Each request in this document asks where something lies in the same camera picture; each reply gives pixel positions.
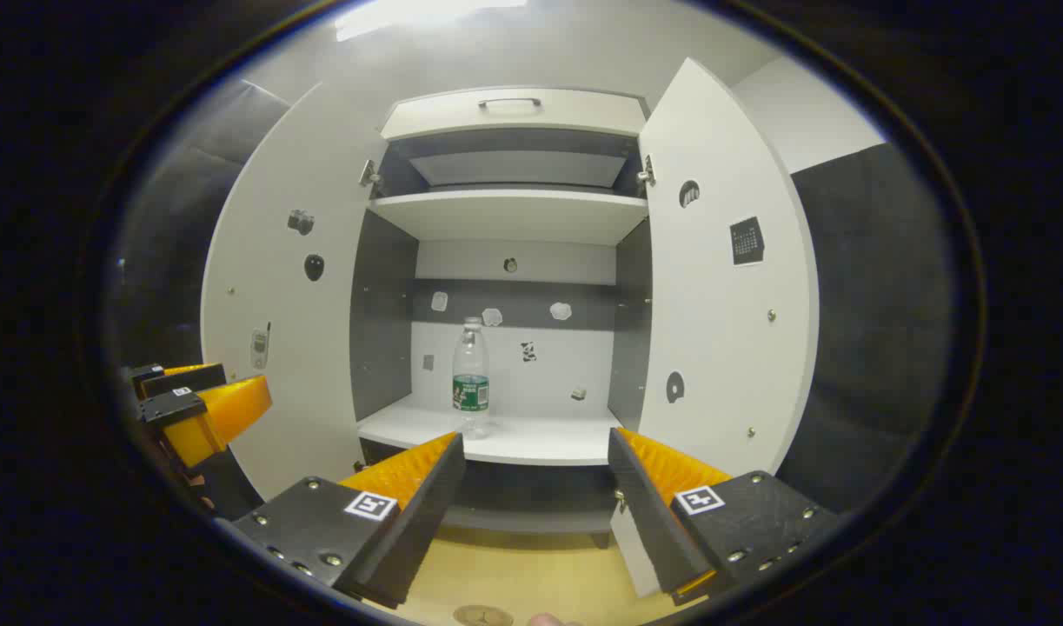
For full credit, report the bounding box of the white door with phone sticker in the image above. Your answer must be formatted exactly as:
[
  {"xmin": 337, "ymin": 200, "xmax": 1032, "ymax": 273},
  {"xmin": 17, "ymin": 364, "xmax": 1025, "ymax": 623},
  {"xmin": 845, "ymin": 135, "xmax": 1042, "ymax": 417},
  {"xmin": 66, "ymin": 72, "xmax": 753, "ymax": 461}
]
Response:
[{"xmin": 201, "ymin": 80, "xmax": 389, "ymax": 502}]

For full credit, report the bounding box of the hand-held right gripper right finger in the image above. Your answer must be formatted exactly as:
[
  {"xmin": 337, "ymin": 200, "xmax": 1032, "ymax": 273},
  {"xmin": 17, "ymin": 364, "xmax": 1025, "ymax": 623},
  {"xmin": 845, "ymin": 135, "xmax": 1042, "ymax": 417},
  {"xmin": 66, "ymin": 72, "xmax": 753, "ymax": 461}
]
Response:
[{"xmin": 607, "ymin": 426, "xmax": 842, "ymax": 608}]

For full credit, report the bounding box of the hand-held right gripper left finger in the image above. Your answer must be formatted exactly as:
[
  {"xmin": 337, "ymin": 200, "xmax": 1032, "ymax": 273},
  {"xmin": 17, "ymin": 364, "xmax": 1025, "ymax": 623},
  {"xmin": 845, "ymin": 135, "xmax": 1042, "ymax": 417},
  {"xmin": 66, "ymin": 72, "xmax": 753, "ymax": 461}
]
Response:
[{"xmin": 231, "ymin": 430, "xmax": 468, "ymax": 611}]

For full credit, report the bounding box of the clear bottle with green label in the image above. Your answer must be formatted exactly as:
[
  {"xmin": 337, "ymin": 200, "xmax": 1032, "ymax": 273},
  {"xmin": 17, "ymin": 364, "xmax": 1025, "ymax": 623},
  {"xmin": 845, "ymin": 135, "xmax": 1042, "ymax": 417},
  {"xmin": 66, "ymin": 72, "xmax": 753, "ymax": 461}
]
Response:
[{"xmin": 452, "ymin": 316, "xmax": 490, "ymax": 440}]

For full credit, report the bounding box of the white door with cat sticker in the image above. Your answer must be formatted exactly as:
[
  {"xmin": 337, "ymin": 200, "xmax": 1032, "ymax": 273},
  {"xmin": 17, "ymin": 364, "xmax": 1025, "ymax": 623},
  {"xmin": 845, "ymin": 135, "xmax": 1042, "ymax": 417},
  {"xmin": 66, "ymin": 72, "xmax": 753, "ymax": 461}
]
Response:
[{"xmin": 609, "ymin": 57, "xmax": 821, "ymax": 601}]

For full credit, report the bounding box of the white and grey cabinet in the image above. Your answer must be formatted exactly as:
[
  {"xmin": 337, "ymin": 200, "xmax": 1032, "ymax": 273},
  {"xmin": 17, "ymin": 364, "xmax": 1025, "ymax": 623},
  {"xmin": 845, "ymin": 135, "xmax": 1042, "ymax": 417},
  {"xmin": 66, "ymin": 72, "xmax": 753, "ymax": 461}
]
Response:
[{"xmin": 350, "ymin": 85, "xmax": 654, "ymax": 550}]

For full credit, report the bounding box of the white cabinet flap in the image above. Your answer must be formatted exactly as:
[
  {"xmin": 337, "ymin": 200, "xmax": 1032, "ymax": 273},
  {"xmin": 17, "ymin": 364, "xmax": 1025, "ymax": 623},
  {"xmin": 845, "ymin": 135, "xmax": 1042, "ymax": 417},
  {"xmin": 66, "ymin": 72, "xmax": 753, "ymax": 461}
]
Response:
[{"xmin": 380, "ymin": 85, "xmax": 649, "ymax": 142}]

